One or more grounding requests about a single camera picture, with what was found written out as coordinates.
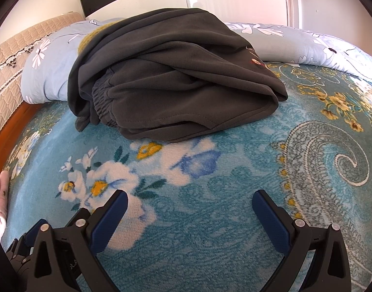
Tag folded pink garment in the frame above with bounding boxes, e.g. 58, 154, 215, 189
0, 170, 11, 238

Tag dark grey pants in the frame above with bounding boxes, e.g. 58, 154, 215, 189
67, 8, 288, 143

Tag olive yellow plush cloth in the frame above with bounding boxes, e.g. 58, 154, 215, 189
77, 18, 119, 54

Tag teal floral plush blanket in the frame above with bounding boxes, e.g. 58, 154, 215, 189
0, 61, 372, 292

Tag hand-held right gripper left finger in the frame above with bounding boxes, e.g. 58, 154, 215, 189
28, 189, 128, 292

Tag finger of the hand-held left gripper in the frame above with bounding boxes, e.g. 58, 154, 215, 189
5, 223, 38, 292

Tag wooden bed frame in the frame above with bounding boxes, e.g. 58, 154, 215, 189
0, 102, 42, 171

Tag light blue floral duvet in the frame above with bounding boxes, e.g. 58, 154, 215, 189
21, 18, 127, 104

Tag beige quilted headboard cover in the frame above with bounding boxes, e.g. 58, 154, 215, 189
0, 12, 84, 149

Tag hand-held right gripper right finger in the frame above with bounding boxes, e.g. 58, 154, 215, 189
252, 189, 352, 292

